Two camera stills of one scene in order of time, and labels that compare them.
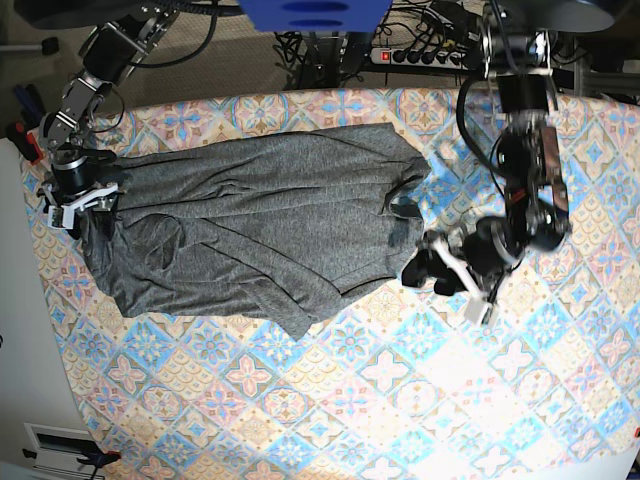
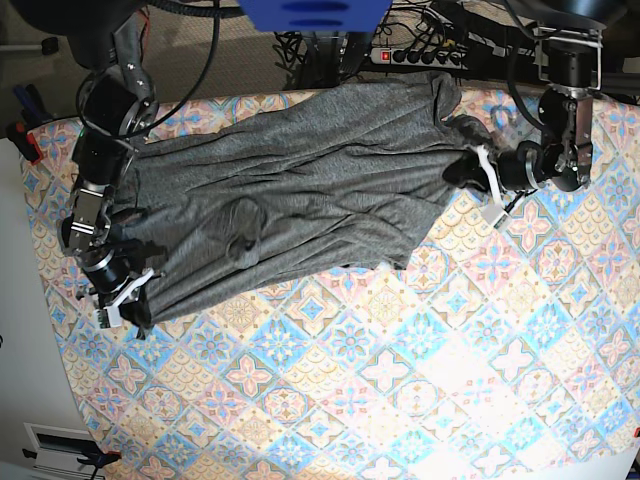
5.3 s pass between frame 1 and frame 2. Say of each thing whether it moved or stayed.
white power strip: stayed
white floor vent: stayed
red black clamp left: stayed
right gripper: moved
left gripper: moved
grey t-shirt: moved
